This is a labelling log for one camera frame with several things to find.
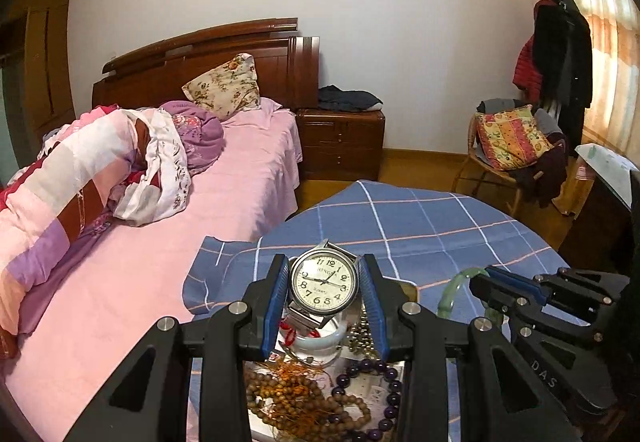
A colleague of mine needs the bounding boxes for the purple bead necklace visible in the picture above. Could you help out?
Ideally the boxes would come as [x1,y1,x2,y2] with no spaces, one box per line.
[327,358,403,442]

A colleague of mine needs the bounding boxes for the bed with pink sheet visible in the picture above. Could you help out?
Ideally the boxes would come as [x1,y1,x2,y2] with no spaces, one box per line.
[0,96,303,442]

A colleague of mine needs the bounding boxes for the wooden bed headboard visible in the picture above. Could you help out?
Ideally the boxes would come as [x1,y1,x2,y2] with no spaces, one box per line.
[91,18,321,110]

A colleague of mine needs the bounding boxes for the grey garment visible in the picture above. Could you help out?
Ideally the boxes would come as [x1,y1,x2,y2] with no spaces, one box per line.
[477,98,561,137]

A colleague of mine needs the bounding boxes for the brown wooden bead necklace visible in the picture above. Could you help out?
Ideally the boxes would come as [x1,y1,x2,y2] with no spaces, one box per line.
[244,357,373,442]

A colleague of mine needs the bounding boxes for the pink patchwork quilt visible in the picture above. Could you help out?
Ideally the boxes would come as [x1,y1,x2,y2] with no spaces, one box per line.
[0,106,196,335]

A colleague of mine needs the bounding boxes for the red hanging jacket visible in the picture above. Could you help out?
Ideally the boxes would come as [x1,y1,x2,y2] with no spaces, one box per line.
[512,0,551,100]

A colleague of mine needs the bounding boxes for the black hanging coat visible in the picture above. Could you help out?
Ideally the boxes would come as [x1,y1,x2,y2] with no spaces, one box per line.
[532,0,593,123]

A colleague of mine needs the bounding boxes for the yellow patterned curtain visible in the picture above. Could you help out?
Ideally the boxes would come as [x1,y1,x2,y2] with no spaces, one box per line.
[532,0,640,157]

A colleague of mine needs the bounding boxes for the wooden wardrobe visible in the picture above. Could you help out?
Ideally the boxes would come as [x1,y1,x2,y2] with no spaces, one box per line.
[0,0,76,173]

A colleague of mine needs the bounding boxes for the dark folded clothes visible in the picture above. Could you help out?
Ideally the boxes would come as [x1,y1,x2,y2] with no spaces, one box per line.
[316,84,385,113]

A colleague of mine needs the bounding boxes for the colourful patterned cushion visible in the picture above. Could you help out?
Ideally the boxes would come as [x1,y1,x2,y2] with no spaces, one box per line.
[475,104,555,171]

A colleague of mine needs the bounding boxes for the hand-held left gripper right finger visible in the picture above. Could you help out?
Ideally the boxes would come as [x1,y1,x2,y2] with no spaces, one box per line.
[361,253,576,442]

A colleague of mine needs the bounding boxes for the dark wooden cabinet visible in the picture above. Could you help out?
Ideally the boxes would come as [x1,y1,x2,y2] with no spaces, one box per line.
[560,172,636,273]

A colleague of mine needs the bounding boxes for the metal bead chain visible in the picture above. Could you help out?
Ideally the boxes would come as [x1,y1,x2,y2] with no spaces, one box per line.
[347,314,378,355]

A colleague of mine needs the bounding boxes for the floral pillow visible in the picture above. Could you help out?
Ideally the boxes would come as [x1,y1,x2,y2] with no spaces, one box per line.
[181,53,262,119]

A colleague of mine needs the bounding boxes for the beige cloth bag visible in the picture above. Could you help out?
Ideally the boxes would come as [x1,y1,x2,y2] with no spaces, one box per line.
[552,159,596,217]

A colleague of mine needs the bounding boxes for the wooden nightstand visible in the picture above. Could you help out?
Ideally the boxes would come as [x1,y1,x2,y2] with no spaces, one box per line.
[295,108,387,183]

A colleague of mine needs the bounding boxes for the wicker chair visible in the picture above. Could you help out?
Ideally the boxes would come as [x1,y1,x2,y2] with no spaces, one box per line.
[452,99,571,217]

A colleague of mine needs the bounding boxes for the blue checked tablecloth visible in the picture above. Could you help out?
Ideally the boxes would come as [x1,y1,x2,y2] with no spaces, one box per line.
[182,179,573,442]

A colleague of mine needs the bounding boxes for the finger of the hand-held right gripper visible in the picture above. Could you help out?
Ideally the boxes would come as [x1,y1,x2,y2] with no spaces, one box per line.
[484,265,548,303]
[469,274,546,323]

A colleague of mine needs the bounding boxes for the purple blanket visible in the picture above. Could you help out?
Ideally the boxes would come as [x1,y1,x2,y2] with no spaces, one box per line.
[160,100,226,177]

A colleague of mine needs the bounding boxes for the clear jewellery tray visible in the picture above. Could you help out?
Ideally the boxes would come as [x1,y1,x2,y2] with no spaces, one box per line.
[242,279,418,442]

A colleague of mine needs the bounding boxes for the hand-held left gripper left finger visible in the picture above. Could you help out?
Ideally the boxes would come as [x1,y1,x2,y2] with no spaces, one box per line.
[65,254,291,442]

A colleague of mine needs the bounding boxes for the dark green jade bangle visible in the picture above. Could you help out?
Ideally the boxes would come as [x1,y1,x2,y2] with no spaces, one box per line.
[434,267,503,325]

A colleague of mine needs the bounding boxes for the dark maroon garment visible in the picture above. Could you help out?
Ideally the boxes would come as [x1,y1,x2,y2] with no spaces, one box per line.
[515,132,571,209]

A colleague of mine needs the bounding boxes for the pale jade bangle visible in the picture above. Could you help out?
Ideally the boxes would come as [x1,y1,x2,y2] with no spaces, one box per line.
[285,309,347,368]

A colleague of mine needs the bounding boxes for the wristwatch with metal band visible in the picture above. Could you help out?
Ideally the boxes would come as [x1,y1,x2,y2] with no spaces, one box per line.
[285,239,363,333]

